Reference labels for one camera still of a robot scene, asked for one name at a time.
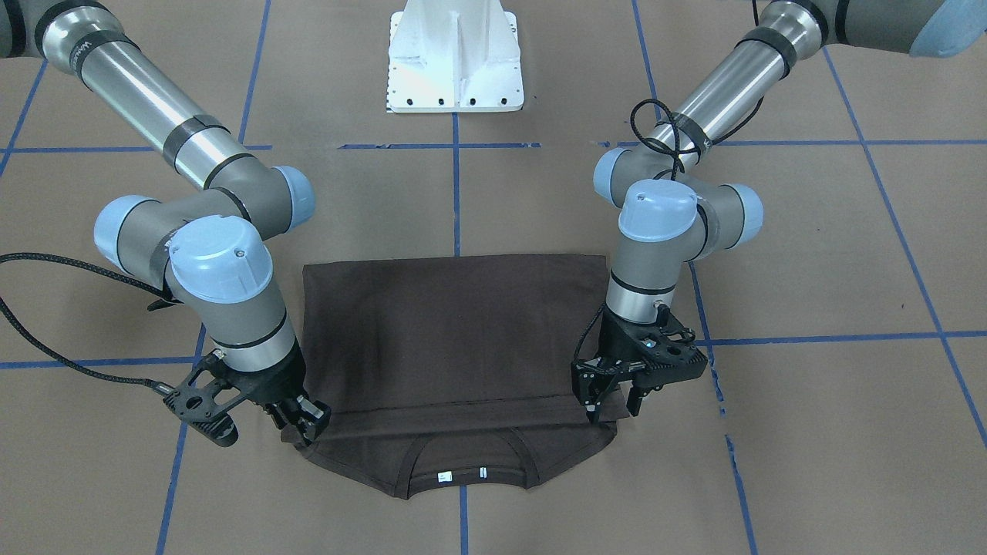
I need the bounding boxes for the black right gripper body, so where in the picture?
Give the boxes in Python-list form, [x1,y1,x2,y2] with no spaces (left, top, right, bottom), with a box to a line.
[231,343,332,432]

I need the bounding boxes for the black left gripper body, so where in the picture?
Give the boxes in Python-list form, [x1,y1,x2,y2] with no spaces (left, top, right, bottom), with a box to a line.
[571,307,655,407]

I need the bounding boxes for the dark brown t-shirt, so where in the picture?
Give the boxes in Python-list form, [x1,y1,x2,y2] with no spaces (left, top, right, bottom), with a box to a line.
[281,254,628,499]

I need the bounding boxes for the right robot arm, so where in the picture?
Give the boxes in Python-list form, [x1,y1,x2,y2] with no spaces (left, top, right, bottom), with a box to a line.
[2,1,331,446]

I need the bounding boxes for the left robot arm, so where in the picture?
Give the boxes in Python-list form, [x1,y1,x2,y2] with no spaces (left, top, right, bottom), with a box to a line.
[686,39,985,433]

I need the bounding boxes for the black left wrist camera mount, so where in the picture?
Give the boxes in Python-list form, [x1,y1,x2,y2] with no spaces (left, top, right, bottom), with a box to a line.
[626,304,708,396]

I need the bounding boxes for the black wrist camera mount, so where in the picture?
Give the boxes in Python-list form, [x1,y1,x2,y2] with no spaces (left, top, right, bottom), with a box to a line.
[626,304,708,396]
[153,350,246,447]

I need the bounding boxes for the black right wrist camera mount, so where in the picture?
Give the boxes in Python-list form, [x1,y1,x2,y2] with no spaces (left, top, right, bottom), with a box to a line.
[153,350,246,447]

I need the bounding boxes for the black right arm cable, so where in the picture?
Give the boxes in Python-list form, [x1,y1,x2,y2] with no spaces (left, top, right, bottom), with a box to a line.
[0,253,186,398]

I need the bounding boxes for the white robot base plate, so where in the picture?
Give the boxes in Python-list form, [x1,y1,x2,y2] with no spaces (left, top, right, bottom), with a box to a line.
[386,1,525,113]

